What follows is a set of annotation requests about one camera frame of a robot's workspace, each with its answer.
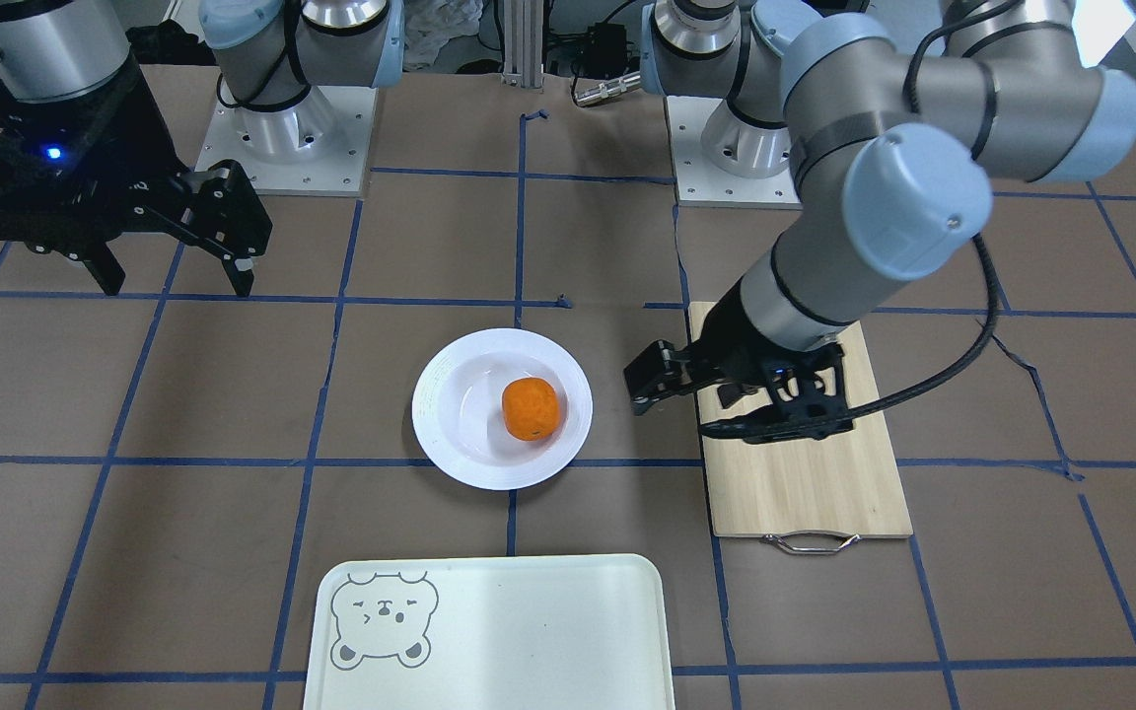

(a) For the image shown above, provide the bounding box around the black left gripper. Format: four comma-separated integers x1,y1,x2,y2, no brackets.
623,296,855,445

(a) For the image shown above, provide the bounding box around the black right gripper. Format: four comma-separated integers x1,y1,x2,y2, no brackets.
0,55,272,296

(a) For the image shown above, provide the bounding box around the orange mandarin fruit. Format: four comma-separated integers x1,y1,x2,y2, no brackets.
501,377,562,442

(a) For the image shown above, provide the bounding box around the white round plate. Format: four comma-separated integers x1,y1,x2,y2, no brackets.
411,328,594,490

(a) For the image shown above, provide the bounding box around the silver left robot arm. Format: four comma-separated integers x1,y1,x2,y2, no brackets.
625,1,1136,444

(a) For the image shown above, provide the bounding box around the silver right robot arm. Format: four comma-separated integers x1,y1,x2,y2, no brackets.
0,1,406,296

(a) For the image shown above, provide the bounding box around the cream tray with bear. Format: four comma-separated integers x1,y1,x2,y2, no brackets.
304,553,675,709

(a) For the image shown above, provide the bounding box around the bamboo cutting board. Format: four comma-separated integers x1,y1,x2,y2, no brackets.
688,302,914,538

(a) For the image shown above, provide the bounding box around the silver metal connector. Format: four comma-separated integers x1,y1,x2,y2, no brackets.
571,72,643,108

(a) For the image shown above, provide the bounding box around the white crumpled cloth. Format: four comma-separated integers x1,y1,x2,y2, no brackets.
404,1,485,70

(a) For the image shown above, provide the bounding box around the black power adapter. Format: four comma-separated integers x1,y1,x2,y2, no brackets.
580,22,628,78

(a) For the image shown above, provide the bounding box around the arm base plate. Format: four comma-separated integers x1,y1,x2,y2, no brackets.
192,87,379,198
666,97,801,211

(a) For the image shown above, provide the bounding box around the metal cutting board handle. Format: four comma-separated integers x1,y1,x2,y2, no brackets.
760,532,862,557

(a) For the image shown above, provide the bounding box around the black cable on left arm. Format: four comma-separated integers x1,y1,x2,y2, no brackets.
849,0,1024,420

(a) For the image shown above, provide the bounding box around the aluminium frame post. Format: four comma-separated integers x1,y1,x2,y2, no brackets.
501,0,546,93

